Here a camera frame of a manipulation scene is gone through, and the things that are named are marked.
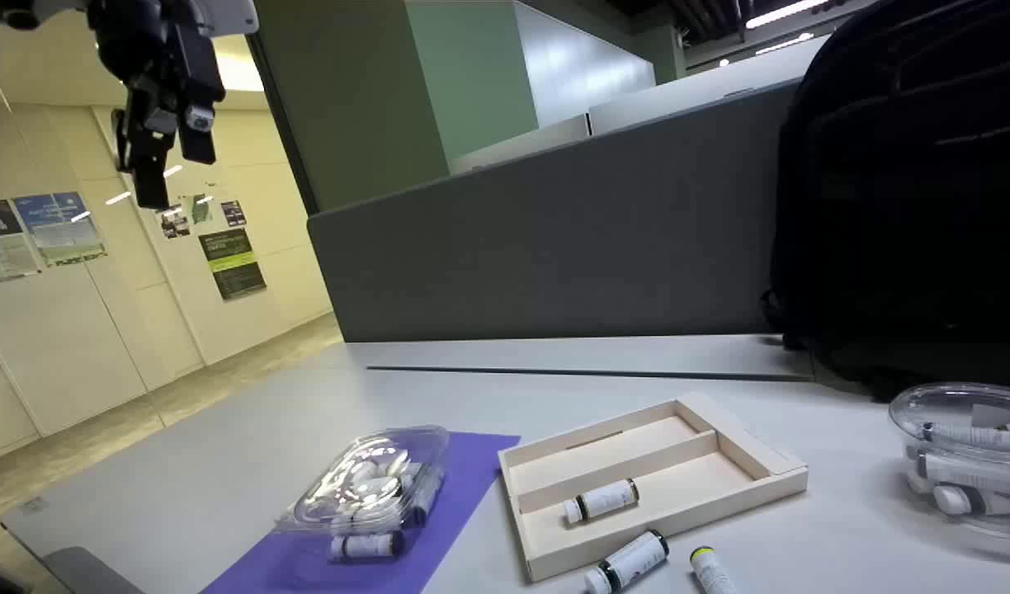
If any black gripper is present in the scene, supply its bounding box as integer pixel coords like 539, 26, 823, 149
88, 0, 228, 215

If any white bottle with black cap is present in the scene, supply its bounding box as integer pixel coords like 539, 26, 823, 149
558, 474, 645, 533
580, 527, 675, 594

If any small white bottle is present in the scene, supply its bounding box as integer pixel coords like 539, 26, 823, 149
918, 419, 1010, 456
929, 482, 988, 522
327, 527, 408, 563
340, 497, 408, 536
913, 450, 1010, 502

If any light wooden divided tray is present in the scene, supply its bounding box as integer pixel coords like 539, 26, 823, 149
496, 392, 813, 585

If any white bottle with yellow cap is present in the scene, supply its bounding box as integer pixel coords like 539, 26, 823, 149
687, 541, 741, 594

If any green pillar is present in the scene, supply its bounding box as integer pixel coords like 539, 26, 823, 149
249, 0, 540, 218

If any clear plastic bag of batteries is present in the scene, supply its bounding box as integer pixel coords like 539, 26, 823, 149
291, 423, 456, 545

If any purple mat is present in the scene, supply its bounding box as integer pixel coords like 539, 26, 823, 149
200, 430, 525, 594

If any ceiling light tube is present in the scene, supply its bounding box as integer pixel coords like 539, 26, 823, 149
743, 0, 834, 33

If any black backpack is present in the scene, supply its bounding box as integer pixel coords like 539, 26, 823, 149
765, 0, 1010, 402

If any clear round plastic bowl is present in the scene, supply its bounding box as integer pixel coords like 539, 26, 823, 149
885, 380, 1010, 559

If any dark green wall poster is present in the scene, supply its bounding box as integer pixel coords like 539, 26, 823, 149
195, 225, 270, 304

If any blue and green wall poster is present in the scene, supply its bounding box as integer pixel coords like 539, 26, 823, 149
9, 188, 108, 272

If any gray and white wall poster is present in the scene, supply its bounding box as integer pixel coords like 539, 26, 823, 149
0, 199, 44, 286

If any gray partition wall panel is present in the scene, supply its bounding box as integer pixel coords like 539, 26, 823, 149
308, 104, 802, 347

